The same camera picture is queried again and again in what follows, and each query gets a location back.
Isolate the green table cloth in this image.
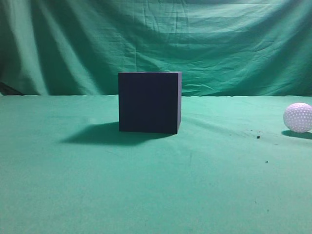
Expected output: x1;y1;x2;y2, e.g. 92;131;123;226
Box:
0;96;312;234

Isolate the dark blue cube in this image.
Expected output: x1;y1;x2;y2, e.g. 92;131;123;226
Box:
118;72;182;134

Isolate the green cloth backdrop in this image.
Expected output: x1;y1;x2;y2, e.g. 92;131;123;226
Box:
0;0;312;96

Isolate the white dimpled golf ball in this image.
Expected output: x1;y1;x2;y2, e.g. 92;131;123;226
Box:
283;103;312;133

